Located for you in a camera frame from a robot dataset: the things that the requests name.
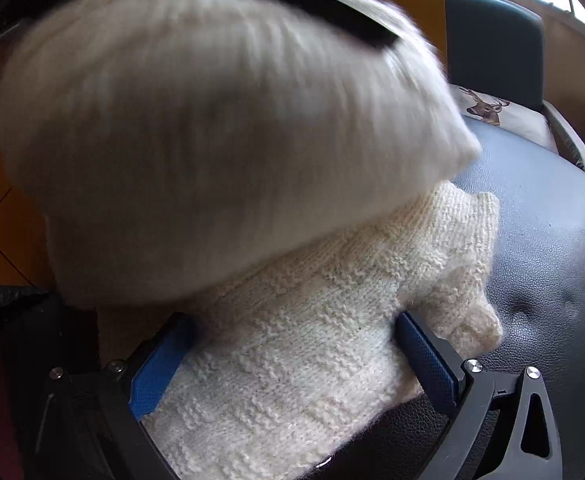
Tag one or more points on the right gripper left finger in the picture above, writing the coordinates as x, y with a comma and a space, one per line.
132, 389

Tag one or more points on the cream knitted sweater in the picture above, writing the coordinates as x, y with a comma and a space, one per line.
275, 177

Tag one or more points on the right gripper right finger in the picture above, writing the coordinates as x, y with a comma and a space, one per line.
459, 389

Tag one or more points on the grey yellow blue sofa chair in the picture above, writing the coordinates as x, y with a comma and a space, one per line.
495, 47

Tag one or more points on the deer print pillow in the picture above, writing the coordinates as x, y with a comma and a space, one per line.
505, 114

